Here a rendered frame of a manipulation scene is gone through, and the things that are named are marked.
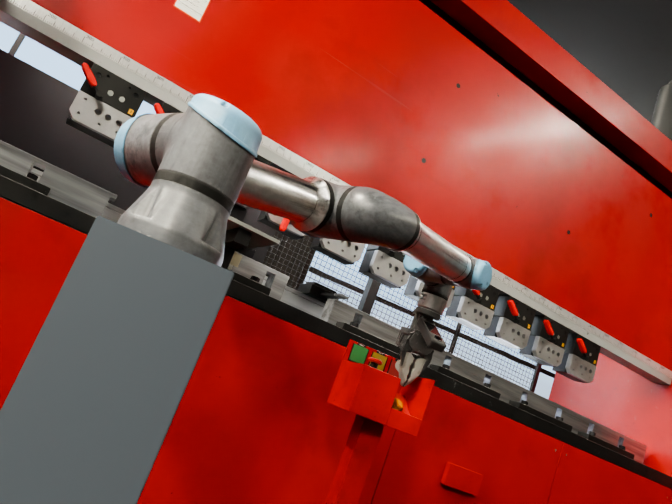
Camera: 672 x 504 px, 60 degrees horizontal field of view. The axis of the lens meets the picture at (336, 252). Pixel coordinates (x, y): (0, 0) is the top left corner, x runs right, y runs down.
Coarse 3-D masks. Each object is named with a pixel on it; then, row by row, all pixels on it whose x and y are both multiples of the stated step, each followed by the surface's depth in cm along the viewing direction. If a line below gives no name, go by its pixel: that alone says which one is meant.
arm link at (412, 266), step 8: (408, 256) 152; (408, 264) 151; (416, 264) 149; (408, 272) 151; (416, 272) 149; (424, 272) 149; (432, 272) 148; (424, 280) 153; (432, 280) 150; (440, 280) 148
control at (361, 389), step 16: (368, 352) 162; (352, 368) 151; (368, 368) 145; (336, 384) 156; (352, 384) 147; (368, 384) 145; (384, 384) 146; (416, 384) 158; (432, 384) 151; (336, 400) 152; (352, 400) 143; (368, 400) 144; (384, 400) 146; (400, 400) 158; (416, 400) 155; (368, 416) 144; (384, 416) 145; (400, 416) 147; (416, 416) 152; (416, 432) 148
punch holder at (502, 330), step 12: (504, 300) 223; (516, 300) 223; (504, 312) 220; (528, 312) 225; (492, 324) 223; (504, 324) 219; (516, 324) 222; (492, 336) 221; (504, 336) 219; (516, 336) 222; (528, 336) 224; (516, 348) 226
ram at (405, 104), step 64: (0, 0) 146; (64, 0) 153; (128, 0) 161; (256, 0) 179; (320, 0) 189; (384, 0) 201; (192, 64) 169; (256, 64) 178; (320, 64) 188; (384, 64) 200; (448, 64) 213; (320, 128) 187; (384, 128) 198; (448, 128) 211; (512, 128) 226; (576, 128) 243; (384, 192) 197; (448, 192) 210; (512, 192) 225; (576, 192) 241; (640, 192) 261; (512, 256) 223; (576, 256) 240; (640, 256) 259; (640, 320) 257
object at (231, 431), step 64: (0, 256) 134; (64, 256) 141; (0, 320) 134; (256, 320) 163; (0, 384) 133; (192, 384) 154; (256, 384) 162; (320, 384) 171; (192, 448) 153; (256, 448) 161; (320, 448) 170; (384, 448) 180; (448, 448) 191; (512, 448) 204; (576, 448) 219
